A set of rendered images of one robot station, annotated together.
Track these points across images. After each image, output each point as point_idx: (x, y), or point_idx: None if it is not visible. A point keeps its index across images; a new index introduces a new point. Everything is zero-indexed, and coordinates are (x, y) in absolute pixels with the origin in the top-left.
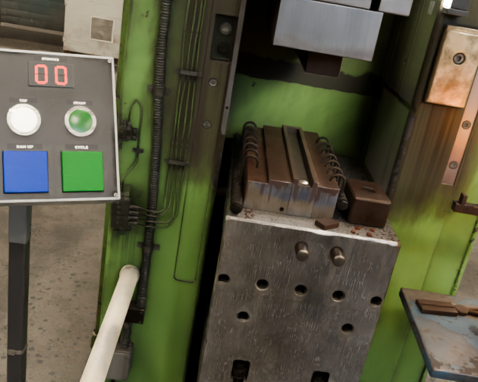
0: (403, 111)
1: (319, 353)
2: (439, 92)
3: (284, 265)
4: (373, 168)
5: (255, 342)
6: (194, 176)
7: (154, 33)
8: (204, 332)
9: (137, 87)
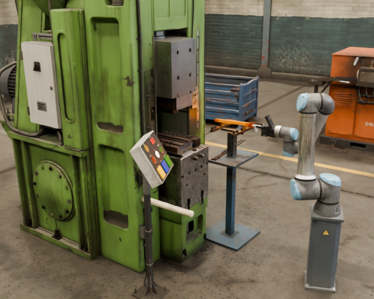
0: (182, 113)
1: (200, 185)
2: (193, 105)
3: (192, 165)
4: (171, 133)
5: (190, 191)
6: None
7: (139, 120)
8: None
9: (138, 137)
